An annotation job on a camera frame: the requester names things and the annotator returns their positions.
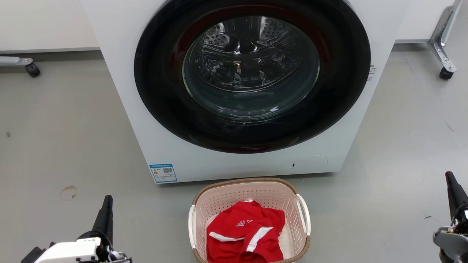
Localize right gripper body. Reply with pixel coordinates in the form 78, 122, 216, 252
433, 205, 468, 263

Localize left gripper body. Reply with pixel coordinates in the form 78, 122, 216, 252
21, 230, 133, 263

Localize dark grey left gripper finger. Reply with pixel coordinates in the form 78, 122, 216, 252
91, 195, 114, 244

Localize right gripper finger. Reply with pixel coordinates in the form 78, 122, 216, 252
445, 171, 468, 220

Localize pink perforated laundry basket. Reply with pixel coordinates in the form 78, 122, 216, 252
188, 178, 312, 263

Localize blue energy label sticker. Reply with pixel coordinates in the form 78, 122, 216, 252
149, 164, 178, 183

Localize white front-load washing machine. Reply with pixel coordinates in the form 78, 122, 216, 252
81, 0, 411, 184

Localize red and white garment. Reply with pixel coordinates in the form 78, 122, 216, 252
206, 200, 286, 263

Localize black round washer door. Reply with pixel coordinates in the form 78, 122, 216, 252
133, 0, 371, 154

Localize steel washer drum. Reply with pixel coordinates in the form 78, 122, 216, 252
183, 15, 320, 113

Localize grey metal frame leg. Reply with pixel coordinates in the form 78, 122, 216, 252
427, 0, 462, 73
0, 56, 33, 67

